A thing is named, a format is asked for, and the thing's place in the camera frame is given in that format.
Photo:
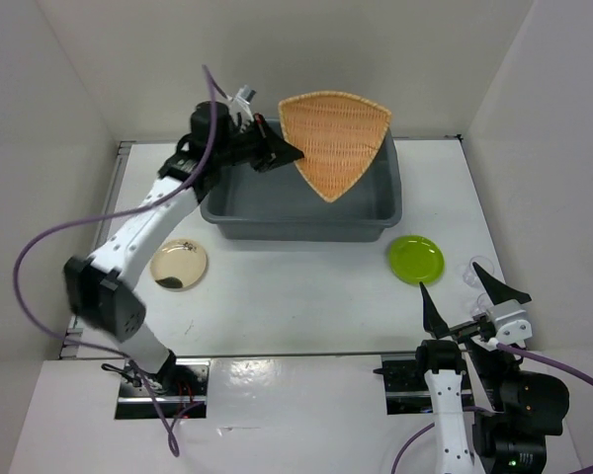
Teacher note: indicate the orange woven triangular basket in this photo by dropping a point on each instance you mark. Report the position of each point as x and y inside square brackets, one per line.
[339, 134]

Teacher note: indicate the grey plastic bin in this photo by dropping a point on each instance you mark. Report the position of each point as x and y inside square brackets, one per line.
[281, 206]

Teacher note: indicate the clear plastic cup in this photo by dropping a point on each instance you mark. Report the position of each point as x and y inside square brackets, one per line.
[471, 279]

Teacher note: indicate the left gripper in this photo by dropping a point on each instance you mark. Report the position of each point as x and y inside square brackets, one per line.
[273, 149]

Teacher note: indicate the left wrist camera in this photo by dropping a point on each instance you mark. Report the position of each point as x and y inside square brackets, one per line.
[240, 103]

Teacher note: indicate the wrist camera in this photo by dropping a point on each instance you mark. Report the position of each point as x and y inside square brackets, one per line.
[511, 322]
[240, 103]

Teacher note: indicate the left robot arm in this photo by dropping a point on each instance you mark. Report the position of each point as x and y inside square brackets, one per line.
[100, 288]

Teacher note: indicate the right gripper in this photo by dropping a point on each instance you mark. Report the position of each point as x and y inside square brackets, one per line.
[434, 319]

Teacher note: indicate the cream ceramic plate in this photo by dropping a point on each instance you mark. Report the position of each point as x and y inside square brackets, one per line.
[179, 264]

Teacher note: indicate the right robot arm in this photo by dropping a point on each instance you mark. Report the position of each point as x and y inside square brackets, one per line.
[490, 415]

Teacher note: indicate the green plastic plate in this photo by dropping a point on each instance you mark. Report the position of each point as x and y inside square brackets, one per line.
[414, 259]

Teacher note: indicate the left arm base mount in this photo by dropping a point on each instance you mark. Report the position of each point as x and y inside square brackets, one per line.
[187, 398]

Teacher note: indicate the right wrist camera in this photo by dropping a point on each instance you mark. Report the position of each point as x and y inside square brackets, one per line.
[511, 322]

